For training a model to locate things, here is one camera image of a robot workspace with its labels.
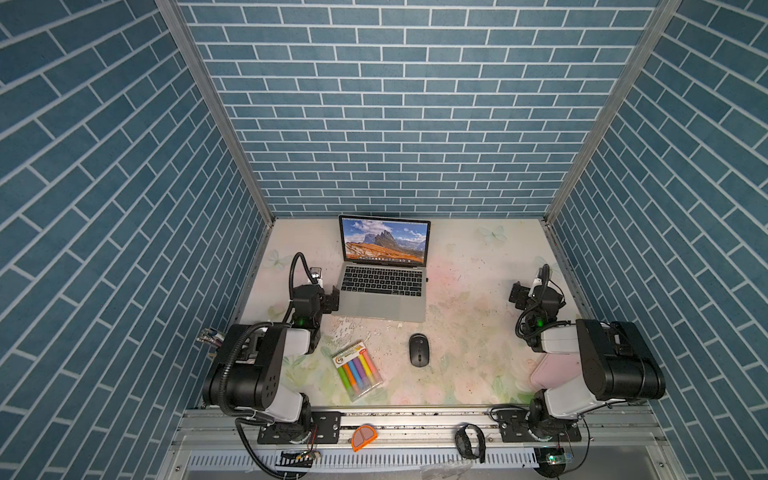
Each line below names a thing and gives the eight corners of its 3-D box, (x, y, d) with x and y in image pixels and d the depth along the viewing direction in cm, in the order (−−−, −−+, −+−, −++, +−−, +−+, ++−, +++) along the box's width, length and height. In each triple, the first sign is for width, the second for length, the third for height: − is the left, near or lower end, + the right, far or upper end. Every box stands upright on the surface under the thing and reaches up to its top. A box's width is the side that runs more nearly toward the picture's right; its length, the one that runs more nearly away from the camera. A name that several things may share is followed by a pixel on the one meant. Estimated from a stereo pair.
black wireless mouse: (409, 367, 85) (410, 364, 84) (409, 336, 91) (409, 333, 90) (429, 367, 85) (430, 364, 84) (427, 336, 91) (428, 333, 90)
